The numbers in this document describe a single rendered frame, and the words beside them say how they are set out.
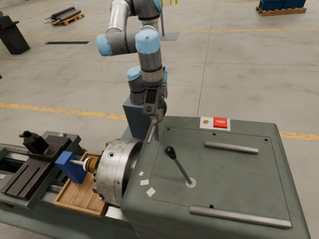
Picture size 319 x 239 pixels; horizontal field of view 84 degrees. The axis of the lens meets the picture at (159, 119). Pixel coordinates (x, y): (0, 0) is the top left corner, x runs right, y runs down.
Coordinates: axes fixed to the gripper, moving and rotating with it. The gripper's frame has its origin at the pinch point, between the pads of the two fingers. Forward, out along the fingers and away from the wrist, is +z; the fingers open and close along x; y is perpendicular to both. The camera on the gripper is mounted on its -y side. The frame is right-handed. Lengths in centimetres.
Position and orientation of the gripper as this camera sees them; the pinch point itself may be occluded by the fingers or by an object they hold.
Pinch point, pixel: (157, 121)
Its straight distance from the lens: 76.6
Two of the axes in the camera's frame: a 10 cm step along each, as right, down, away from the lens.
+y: 2.4, -7.0, 6.8
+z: 1.0, 7.1, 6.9
